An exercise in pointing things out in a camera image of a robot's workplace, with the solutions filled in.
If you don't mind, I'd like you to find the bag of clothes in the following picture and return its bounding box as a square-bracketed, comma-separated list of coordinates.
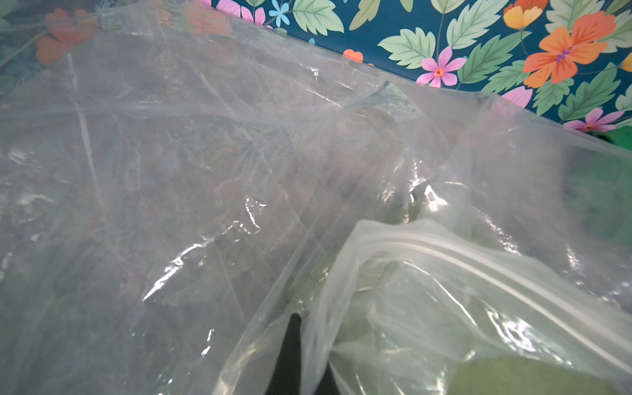
[1, 1, 626, 394]

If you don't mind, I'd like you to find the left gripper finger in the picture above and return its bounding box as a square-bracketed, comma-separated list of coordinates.
[265, 313, 341, 395]

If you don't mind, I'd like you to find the olive green garment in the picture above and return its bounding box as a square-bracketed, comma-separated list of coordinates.
[288, 194, 631, 394]

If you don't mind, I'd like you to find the green tank top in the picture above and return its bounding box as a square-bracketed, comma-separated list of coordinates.
[564, 126, 631, 245]

